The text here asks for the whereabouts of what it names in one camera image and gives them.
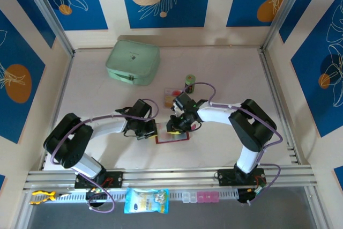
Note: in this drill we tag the red-framed clear box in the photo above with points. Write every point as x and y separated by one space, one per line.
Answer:
185 139

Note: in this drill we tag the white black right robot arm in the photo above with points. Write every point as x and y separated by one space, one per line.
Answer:
252 129

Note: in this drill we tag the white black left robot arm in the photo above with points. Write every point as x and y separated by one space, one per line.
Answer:
69 137

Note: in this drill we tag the black bottle green lid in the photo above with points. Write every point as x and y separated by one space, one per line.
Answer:
189 79

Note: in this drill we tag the mint green zipper pouch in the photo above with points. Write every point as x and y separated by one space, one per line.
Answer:
132 61

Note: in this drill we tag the blue snack bag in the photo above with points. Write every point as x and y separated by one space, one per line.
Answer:
146 200

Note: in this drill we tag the clear plastic pill box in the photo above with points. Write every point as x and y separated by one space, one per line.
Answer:
189 197

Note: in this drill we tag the pink plastic pill box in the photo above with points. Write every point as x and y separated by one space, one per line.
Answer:
207 197

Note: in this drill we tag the grey metal sheet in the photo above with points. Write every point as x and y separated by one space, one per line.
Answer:
214 218

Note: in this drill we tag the long aluminium base rail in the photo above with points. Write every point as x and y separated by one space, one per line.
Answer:
174 176

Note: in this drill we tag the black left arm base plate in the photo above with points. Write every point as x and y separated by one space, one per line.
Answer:
118 179

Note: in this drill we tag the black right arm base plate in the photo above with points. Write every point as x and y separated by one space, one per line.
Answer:
226 177

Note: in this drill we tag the aluminium side rail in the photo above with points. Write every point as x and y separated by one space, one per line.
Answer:
281 105
57 100

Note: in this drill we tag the aluminium frame post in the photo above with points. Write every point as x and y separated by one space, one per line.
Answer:
48 15
284 11

